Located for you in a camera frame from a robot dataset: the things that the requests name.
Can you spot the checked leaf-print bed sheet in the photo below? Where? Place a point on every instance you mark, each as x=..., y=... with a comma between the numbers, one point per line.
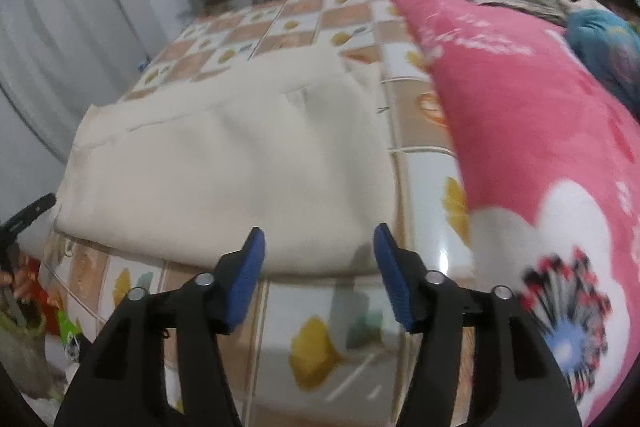
x=325, y=357

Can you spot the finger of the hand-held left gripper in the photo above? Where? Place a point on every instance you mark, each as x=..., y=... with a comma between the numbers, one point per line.
x=32, y=212

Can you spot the pink flower-print blanket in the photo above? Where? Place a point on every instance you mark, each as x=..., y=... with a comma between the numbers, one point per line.
x=525, y=132

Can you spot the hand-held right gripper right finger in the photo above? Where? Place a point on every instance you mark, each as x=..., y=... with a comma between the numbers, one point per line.
x=395, y=277

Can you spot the person's left hand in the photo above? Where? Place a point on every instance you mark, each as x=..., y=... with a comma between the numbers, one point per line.
x=25, y=287

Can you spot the cream hooded jacket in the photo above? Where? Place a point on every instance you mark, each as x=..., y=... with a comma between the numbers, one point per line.
x=225, y=167

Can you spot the white curtain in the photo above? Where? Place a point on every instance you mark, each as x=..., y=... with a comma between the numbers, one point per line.
x=60, y=57

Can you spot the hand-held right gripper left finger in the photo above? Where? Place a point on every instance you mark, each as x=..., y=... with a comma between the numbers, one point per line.
x=247, y=277

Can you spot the blue bundled cloth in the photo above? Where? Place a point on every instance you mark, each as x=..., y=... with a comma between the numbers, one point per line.
x=605, y=47

